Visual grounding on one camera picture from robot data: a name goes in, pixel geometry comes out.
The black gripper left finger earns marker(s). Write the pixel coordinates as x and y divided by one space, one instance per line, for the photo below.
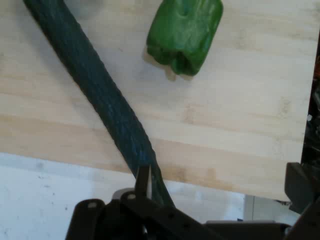
155 220

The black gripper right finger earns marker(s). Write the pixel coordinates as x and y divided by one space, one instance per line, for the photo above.
306 190

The bamboo cutting board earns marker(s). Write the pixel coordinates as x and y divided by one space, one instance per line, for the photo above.
225 125

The long dark green cucumber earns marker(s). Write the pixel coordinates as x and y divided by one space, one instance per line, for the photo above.
100 100

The green bell pepper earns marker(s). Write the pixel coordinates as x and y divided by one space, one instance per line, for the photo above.
185 35

